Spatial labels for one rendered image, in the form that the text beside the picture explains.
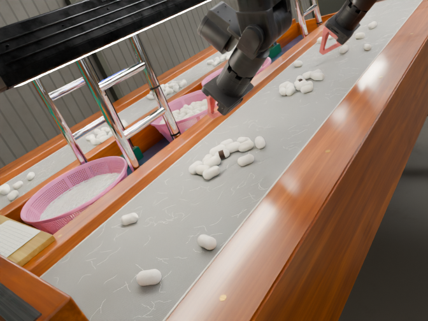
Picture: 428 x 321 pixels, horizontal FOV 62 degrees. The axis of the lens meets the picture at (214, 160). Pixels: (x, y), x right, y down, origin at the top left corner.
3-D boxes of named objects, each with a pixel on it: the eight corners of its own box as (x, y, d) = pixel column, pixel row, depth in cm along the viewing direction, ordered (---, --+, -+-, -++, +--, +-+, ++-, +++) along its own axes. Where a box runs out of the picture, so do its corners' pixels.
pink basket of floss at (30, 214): (147, 174, 100) (132, 145, 96) (136, 230, 76) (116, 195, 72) (62, 205, 102) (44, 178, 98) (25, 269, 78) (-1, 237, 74)
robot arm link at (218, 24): (263, 38, 52) (292, 13, 57) (206, -12, 53) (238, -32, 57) (235, 85, 63) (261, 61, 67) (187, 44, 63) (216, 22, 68)
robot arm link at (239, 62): (263, 58, 58) (278, 46, 62) (231, 32, 59) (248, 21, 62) (244, 86, 64) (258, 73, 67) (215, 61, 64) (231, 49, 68)
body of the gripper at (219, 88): (199, 92, 68) (214, 64, 62) (227, 71, 74) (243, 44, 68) (223, 114, 67) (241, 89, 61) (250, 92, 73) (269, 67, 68)
